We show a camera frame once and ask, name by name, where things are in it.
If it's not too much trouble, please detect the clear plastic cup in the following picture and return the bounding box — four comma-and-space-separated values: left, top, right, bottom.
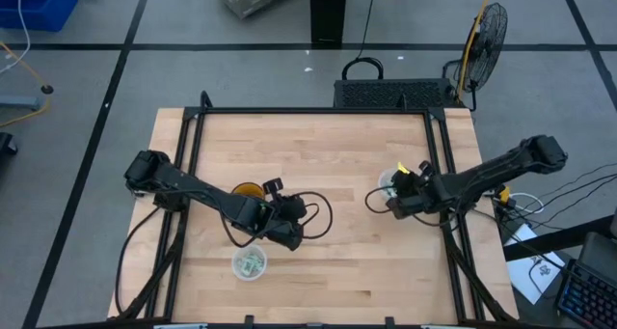
377, 167, 400, 201
230, 244, 269, 283

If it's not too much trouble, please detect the amber glass mug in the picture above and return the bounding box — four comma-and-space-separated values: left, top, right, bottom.
230, 181, 267, 200

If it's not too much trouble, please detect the black mesh computer case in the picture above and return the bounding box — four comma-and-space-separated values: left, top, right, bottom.
333, 77, 459, 111

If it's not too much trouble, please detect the white paper sheet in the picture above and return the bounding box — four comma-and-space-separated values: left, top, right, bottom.
503, 222, 568, 305

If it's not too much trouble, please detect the black diagonal bar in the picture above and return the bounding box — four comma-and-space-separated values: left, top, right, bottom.
502, 215, 617, 262

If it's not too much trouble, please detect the black floor fan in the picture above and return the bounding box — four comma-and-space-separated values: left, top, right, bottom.
443, 1, 510, 112

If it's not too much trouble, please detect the grey laptop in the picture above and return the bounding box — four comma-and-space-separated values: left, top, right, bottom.
577, 231, 617, 277

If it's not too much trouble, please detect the black pillar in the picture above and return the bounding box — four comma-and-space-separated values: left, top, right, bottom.
309, 0, 348, 48

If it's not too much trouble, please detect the backlit keyboard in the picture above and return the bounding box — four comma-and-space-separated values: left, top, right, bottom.
553, 260, 617, 329

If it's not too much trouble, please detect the grey moulded tray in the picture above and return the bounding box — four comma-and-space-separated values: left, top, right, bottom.
207, 0, 303, 19

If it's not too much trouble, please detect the black object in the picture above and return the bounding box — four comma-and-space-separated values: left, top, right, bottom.
0, 131, 19, 157

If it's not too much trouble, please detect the grey metal foot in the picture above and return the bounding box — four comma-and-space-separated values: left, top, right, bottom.
0, 94, 43, 112

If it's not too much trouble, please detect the blue plastic bin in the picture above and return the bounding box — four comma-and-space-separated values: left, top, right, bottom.
0, 0, 80, 33

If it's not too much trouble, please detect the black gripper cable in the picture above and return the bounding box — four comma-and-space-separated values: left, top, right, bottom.
363, 186, 401, 215

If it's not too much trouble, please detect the black camera cable loop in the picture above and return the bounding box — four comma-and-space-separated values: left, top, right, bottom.
288, 190, 335, 241

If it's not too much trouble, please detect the black aluminium frame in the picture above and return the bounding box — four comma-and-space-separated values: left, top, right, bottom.
113, 90, 520, 329

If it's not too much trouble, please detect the white cable loop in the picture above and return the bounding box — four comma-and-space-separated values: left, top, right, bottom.
508, 192, 546, 215

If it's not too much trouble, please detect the thick black cable loop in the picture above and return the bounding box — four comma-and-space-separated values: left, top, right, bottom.
340, 0, 386, 82

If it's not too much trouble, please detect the thin black cable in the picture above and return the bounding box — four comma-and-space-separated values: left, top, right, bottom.
527, 174, 617, 229
573, 162, 617, 183

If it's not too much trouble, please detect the long black cable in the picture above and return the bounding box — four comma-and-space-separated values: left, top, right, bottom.
114, 206, 163, 318

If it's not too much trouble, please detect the yellow floor cable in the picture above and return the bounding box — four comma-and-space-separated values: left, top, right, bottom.
0, 40, 53, 128

